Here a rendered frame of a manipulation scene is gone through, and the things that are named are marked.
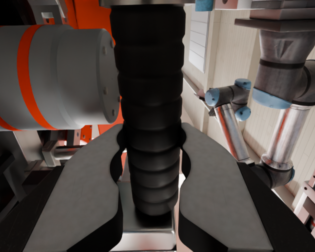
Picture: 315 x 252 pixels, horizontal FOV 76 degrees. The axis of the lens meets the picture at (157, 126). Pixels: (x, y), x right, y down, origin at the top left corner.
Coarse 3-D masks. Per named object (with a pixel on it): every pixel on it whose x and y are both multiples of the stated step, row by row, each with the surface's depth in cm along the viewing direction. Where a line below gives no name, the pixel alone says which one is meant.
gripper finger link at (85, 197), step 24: (96, 144) 10; (120, 144) 12; (72, 168) 9; (96, 168) 9; (120, 168) 10; (72, 192) 8; (96, 192) 8; (48, 216) 7; (72, 216) 7; (96, 216) 7; (120, 216) 8; (48, 240) 6; (72, 240) 6; (96, 240) 7
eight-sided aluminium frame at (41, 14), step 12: (36, 0) 42; (48, 0) 43; (60, 0) 44; (36, 12) 44; (48, 12) 45; (60, 12) 44; (60, 132) 52; (72, 132) 50; (60, 144) 52; (72, 144) 49
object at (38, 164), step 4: (36, 160) 34; (40, 160) 34; (28, 164) 33; (32, 164) 33; (36, 164) 33; (40, 164) 33; (44, 164) 34; (28, 168) 32; (32, 168) 32; (36, 168) 32; (40, 168) 33; (44, 168) 33; (48, 168) 33; (52, 168) 33; (24, 172) 32; (28, 172) 31; (120, 176) 31; (120, 180) 30
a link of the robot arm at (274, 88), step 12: (264, 72) 59; (276, 72) 56; (288, 72) 55; (300, 72) 57; (264, 84) 60; (276, 84) 58; (288, 84) 57; (300, 84) 59; (252, 96) 66; (264, 96) 61; (276, 96) 59; (288, 96) 59; (300, 96) 63; (276, 108) 62
